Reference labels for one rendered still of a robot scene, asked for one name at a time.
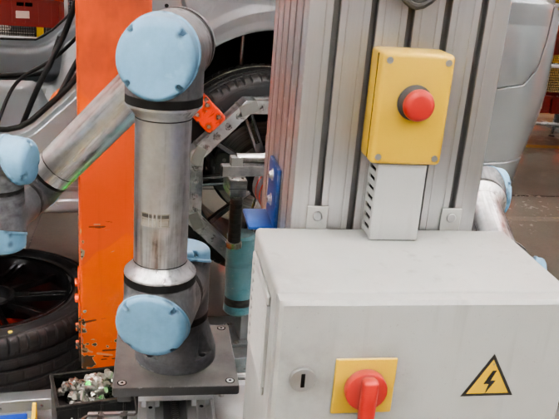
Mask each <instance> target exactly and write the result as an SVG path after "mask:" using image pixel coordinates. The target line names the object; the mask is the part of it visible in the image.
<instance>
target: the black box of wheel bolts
mask: <svg viewBox="0 0 559 419"><path fill-rule="evenodd" d="M113 375H114V366H109V367H98V368H91V369H85V370H79V371H72V372H61V373H54V374H50V375H49V377H50V382H51V400H52V419H71V418H73V419H81V418H82V417H84V416H85V415H87V413H88V412H109V411H135V410H136V405H135V398H134V397H131V401H130V402H118V401H117V397H114V396H112V385H113Z"/></svg>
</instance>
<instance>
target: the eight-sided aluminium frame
mask: <svg viewBox="0 0 559 419"><path fill-rule="evenodd" d="M268 110H269V97H266V96H242V97H241V98H240V99H239V100H238V101H236V102H235V104H234V105H233V106H232V107H231V108H230V109H229V110H228V111H226V112H225V113H224V115H225V117H226V119H225V120H224V121H223V122H222V123H221V124H220V125H219V126H218V127H217V128H216V129H215V130H214V131H212V132H211V133H210V134H208V133H207V132H206V131H205V132H204V133H202V134H201V135H200V136H199V137H198V138H197V139H196V140H194V141H193V143H192V144H191V154H190V200H189V223H188V225H189V226H190V227H191V228H192V229H193V230H194V231H195V232H196V233H197V234H199V235H200V236H201V237H202V238H203V239H204V240H205V241H206V242H207V243H208V244H209V245H210V246H211V247H213V248H214V249H215V250H216V251H217V252H218V253H219V254H220V255H221V256H222V257H223V258H224V259H225V255H226V240H227V239H226V238H225V237H224V236H223V235H222V234H221V233H220V232H219V231H218V230H217V229H216V228H215V227H214V226H212V225H211V224H210V223H209V222H208V221H207V220H206V219H205V218H204V217H203V216H202V215H201V203H202V183H203V164H204V158H205V157H206V156H207V155H208V154H209V153H210V152H211V151H212V150H213V149H214V148H216V147H217V146H218V145H219V143H221V142H222V141H223V140H224V139H225V138H226V137H227V136H228V135H229V134H230V133H231V132H232V131H233V130H234V129H235V128H236V127H237V126H239V125H240V124H241V123H242V122H243V121H244V120H245V119H246V118H247V117H248V116H250V115H251V114H264V115H268Z"/></svg>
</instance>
